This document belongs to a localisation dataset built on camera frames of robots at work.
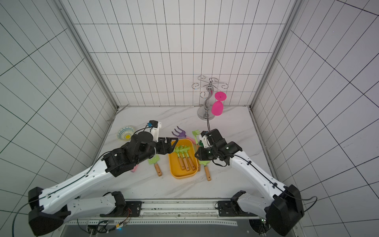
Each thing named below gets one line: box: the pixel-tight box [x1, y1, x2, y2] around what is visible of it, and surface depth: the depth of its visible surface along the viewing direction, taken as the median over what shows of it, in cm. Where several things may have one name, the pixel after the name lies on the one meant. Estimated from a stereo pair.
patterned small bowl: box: [116, 125, 135, 141], surface depth 102 cm
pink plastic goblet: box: [211, 91, 228, 117], surface depth 98 cm
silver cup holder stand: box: [191, 75, 229, 121], surface depth 102 cm
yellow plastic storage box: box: [168, 138, 199, 180], surface depth 88 cm
